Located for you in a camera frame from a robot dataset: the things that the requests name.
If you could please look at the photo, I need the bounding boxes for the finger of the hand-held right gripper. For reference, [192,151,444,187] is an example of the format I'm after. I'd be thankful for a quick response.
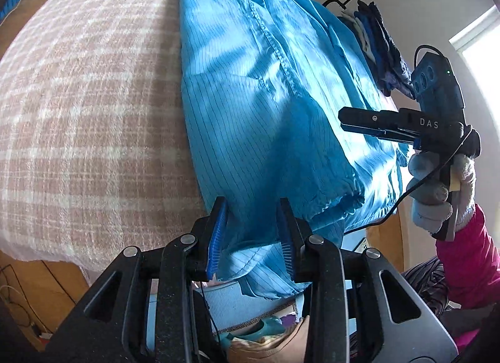
[339,107,403,133]
[363,126,422,150]

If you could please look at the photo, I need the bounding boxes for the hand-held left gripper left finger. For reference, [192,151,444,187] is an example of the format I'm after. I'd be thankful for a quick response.
[45,196,229,363]

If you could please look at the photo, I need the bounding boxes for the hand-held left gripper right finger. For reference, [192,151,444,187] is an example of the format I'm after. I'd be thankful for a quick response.
[277,198,458,363]

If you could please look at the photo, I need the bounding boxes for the blue striped coat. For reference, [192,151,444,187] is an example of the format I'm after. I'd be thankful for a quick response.
[179,0,411,301]

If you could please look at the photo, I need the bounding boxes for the person's right forearm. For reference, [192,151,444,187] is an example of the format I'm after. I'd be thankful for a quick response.
[435,204,500,309]

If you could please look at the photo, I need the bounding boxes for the person's right hand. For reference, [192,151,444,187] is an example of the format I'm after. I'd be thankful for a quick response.
[406,150,478,233]

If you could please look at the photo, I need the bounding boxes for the light blue rug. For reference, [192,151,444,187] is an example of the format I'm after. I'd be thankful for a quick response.
[203,283,303,334]

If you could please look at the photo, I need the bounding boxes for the navy quilted jacket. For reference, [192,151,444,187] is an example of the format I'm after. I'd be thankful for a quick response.
[357,0,415,100]

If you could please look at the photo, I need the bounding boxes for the window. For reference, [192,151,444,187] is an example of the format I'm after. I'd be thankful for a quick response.
[448,6,500,122]

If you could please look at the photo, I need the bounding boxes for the teal shoe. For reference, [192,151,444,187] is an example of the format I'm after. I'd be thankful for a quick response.
[214,316,284,346]

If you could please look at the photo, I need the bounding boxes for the white folded garment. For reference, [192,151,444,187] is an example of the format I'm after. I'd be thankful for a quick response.
[341,9,373,53]

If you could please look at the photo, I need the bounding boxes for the tan cloth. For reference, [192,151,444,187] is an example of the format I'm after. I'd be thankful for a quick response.
[227,314,311,363]

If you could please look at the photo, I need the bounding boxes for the person's striped pants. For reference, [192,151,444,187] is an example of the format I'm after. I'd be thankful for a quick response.
[402,257,456,311]

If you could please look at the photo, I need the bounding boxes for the pink plaid blanket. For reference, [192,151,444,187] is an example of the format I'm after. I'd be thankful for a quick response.
[0,0,212,276]

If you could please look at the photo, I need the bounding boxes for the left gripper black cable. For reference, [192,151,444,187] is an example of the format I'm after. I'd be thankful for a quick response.
[199,283,217,334]

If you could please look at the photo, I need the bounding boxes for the tangle of floor cables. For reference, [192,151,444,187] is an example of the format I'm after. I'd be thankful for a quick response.
[0,261,53,342]

